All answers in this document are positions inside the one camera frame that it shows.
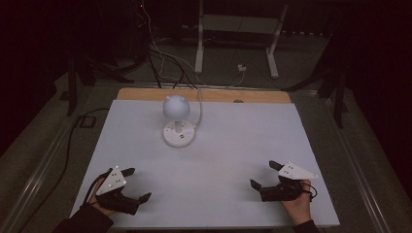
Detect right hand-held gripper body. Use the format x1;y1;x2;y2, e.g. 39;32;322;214
258;161;319;202

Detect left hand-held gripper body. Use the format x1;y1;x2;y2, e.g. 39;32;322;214
95;166;141;216

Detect person's right hand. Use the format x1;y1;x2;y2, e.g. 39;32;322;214
281;180;314;226

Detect person's left hand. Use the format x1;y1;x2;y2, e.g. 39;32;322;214
86;186;117;217

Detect white table mat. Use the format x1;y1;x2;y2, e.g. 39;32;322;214
69;99;340;229

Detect black square floor box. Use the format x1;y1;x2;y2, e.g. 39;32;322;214
78;115;97;129

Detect white round table lamp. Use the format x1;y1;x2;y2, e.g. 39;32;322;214
161;94;197;149

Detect black stand legs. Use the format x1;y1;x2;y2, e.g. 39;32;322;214
65;52;135;117
281;62;349;129

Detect white metal stand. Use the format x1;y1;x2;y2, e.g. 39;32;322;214
193;0;290;80

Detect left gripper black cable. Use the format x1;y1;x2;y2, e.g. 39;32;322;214
83;168;114;206

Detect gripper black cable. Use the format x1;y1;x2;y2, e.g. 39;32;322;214
83;168;114;206
300;182;319;202

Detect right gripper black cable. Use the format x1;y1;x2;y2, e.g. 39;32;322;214
300;182;319;202

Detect black floor cable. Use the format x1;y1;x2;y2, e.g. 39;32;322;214
17;107;111;233

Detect bundle of black cables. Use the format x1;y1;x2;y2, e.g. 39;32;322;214
142;45;198;90

